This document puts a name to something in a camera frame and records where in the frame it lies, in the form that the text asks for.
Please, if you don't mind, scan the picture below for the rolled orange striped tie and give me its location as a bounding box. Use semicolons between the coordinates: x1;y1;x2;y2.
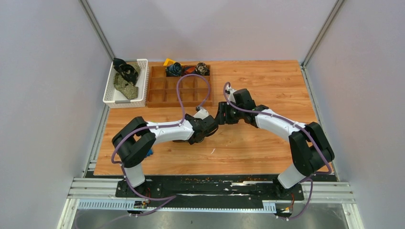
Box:
181;65;196;76

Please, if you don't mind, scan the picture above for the rolled brown floral tie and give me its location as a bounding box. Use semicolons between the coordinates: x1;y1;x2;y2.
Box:
194;62;210;76

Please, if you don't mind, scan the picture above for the dark patterned necktie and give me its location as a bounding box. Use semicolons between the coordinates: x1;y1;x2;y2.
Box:
173;140;189;143

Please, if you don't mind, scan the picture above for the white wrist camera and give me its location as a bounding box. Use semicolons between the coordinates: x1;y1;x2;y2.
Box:
224;88;236;103
193;106;209;120

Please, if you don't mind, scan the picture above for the aluminium frame rail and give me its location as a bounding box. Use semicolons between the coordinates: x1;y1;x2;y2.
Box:
78;0;115;60

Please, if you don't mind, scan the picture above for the olive green tie in basket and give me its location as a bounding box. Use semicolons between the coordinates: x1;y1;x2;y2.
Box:
113;73;139;100

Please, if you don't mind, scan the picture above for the black patterned tie in basket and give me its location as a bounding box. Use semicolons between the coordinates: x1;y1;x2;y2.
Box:
113;58;140;86

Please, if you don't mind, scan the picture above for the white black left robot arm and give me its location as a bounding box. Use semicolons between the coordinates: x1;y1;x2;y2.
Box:
111;114;219;201

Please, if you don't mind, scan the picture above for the white slotted cable duct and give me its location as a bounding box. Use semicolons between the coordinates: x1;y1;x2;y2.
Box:
77;199;277;214

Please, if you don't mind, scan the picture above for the white plastic basket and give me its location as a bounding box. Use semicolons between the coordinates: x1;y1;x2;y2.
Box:
103;58;149;108

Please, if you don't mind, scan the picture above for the yellow object behind tray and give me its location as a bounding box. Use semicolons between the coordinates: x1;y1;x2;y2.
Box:
163;58;176;66

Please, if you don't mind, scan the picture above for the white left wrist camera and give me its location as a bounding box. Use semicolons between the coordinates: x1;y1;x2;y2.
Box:
193;106;209;120

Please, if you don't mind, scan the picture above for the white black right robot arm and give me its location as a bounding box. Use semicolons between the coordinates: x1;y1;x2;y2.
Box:
215;83;335;199

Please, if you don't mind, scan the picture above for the rolled dark blue tie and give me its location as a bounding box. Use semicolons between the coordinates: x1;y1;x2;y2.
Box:
165;62;182;77

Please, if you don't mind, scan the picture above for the wooden compartment tray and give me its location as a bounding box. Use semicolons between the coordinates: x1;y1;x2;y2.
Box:
146;65;214;108

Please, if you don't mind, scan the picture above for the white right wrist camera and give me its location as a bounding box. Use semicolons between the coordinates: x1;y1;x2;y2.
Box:
224;88;236;103

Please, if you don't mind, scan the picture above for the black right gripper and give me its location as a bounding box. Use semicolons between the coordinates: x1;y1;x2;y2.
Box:
216;102;244;125

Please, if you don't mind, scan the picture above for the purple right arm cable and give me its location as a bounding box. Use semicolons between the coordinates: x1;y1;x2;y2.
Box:
223;81;333;221

